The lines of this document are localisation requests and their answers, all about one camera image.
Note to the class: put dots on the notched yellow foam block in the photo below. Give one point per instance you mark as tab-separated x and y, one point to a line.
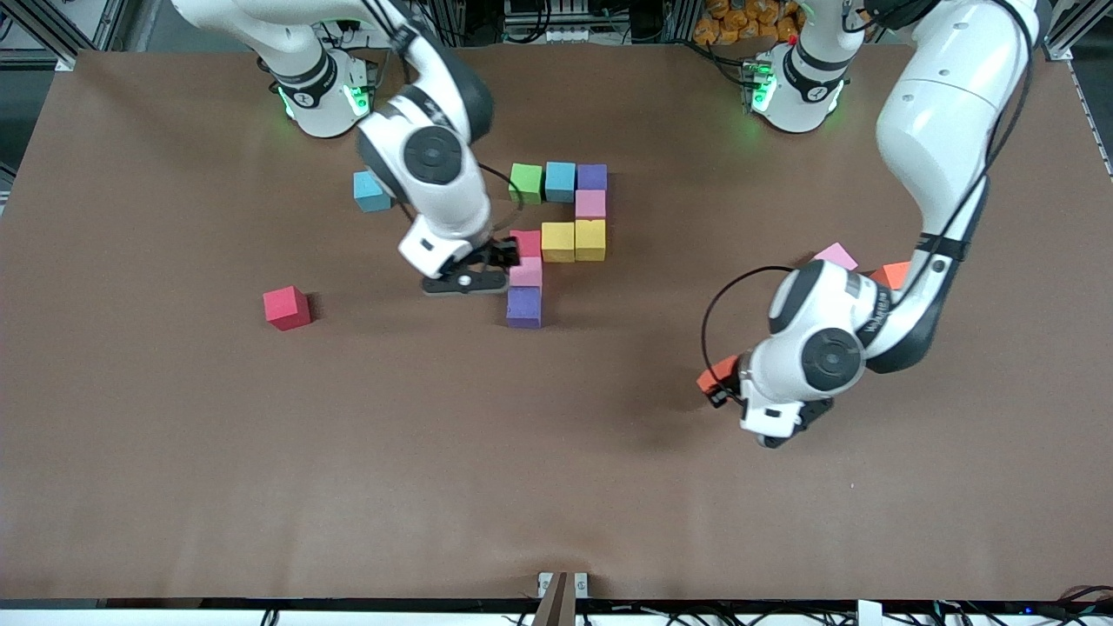
589	240

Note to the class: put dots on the red foam block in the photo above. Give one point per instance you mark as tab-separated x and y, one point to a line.
529	244
286	308

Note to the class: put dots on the white electrical box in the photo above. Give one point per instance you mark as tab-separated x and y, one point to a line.
565	35

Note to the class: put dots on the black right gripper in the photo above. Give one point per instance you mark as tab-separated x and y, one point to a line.
500	255

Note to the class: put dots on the pink foam block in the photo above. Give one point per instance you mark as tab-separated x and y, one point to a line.
590	203
527	273
836	256

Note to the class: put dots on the camera mount post with bracket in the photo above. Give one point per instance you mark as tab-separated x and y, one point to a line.
561	600

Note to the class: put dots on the orange crinkled bag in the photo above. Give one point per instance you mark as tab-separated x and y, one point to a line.
739	22

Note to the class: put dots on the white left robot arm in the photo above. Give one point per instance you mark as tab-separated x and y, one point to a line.
939	156

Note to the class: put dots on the purple foam block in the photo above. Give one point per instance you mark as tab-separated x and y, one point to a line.
592	177
523	308

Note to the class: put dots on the white power strip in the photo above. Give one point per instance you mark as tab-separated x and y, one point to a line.
361	22

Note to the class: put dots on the small white box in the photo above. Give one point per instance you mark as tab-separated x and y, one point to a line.
869	614

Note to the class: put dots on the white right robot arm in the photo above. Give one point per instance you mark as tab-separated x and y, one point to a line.
435	165

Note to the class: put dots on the orange foam block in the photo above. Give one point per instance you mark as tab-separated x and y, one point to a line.
889	275
715	376

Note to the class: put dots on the aluminium table edge rail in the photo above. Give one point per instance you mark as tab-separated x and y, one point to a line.
1097	139

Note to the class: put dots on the aluminium frame profile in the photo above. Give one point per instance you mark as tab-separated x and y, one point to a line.
45	30
1074	30

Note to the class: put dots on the cyan foam block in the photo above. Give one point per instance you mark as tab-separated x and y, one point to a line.
561	181
369	195

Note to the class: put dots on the brown table cover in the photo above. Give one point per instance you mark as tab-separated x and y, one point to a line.
556	487

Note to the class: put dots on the green foam block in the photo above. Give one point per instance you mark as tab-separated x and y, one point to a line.
525	183

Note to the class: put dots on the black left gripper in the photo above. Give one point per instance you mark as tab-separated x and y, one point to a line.
727	388

